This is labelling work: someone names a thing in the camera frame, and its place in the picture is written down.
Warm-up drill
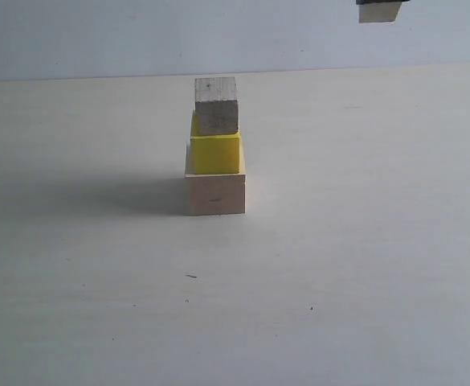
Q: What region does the small plain wooden cube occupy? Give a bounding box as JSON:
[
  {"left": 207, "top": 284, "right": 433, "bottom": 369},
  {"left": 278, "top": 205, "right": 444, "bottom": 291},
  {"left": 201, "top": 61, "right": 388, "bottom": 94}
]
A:
[{"left": 357, "top": 2, "right": 403, "bottom": 23}]

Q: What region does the medium plain wooden cube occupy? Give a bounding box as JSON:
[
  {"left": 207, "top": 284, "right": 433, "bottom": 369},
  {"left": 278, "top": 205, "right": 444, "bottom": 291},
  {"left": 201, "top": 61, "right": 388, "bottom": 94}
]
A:
[{"left": 194, "top": 76, "right": 239, "bottom": 136}]

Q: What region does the yellow painted wooden cube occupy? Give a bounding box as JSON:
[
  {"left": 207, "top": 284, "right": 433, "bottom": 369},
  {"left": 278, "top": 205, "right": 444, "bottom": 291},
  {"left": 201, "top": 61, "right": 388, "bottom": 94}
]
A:
[{"left": 190, "top": 111, "right": 242, "bottom": 175}]

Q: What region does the large plain wooden cube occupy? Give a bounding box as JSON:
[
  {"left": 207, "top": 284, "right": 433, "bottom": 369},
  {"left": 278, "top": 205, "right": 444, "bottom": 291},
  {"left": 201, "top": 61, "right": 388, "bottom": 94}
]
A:
[{"left": 185, "top": 142, "right": 247, "bottom": 216}]

